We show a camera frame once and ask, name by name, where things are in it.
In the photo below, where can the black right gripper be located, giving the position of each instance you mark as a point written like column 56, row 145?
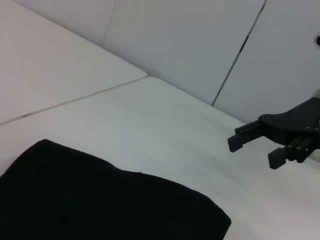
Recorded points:
column 295, row 122

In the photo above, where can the black t-shirt with FREE print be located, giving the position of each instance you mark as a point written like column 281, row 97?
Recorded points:
column 100, row 195

